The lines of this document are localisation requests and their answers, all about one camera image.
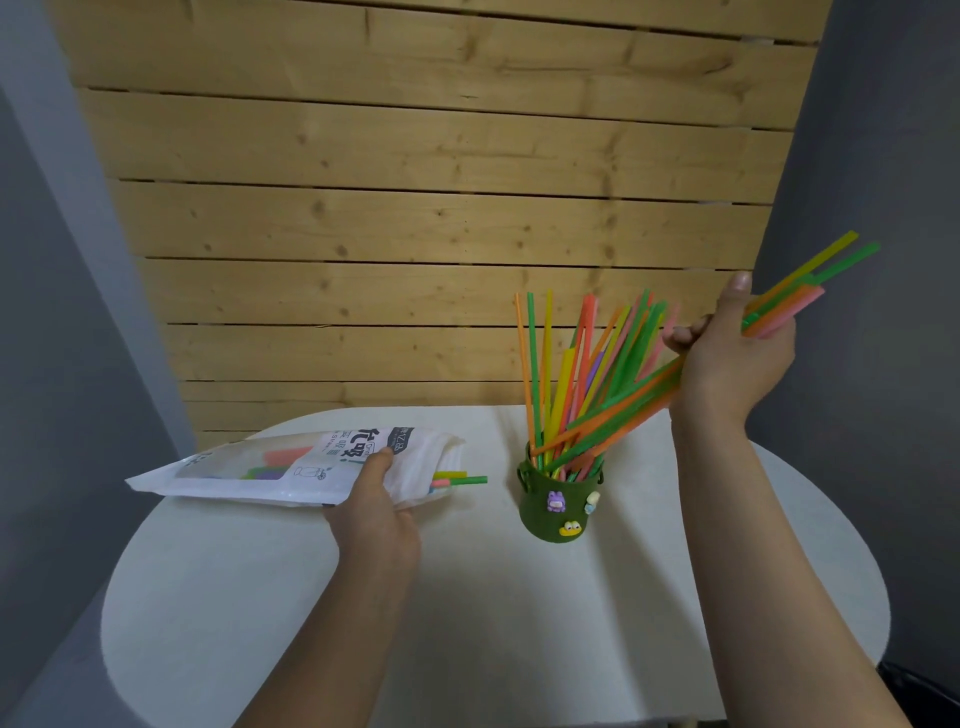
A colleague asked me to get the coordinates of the person's right hand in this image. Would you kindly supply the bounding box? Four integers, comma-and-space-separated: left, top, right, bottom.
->
662, 271, 798, 429

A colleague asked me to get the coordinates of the person's left hand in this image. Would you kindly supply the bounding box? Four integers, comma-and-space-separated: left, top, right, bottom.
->
322, 447, 423, 579

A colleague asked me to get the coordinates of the person's right forearm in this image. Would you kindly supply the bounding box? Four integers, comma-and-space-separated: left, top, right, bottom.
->
671, 412, 913, 728

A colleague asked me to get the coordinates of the pink straw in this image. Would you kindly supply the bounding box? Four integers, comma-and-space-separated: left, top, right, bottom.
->
742, 288, 826, 339

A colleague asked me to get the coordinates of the black trash bin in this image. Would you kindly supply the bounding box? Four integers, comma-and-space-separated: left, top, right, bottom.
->
877, 659, 960, 728

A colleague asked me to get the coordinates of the yellow straw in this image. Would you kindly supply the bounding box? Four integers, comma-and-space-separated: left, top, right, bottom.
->
742, 230, 860, 316

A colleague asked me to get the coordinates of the person's left forearm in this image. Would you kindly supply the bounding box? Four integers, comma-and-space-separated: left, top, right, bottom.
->
232, 562, 418, 728

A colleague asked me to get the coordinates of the bunch of colourful straws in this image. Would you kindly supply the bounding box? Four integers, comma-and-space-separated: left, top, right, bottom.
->
543, 241, 881, 474

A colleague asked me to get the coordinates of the wooden plank panel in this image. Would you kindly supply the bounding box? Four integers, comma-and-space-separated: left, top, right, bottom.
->
44, 0, 834, 451

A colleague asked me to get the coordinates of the dark green cup with charms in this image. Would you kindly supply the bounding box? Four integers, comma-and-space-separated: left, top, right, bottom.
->
515, 449, 605, 544

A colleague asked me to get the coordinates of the orange straw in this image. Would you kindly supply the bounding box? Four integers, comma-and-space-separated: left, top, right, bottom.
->
528, 283, 819, 459

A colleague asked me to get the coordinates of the white plastic straw packet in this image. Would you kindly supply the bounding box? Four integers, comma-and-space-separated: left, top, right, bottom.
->
125, 425, 466, 511

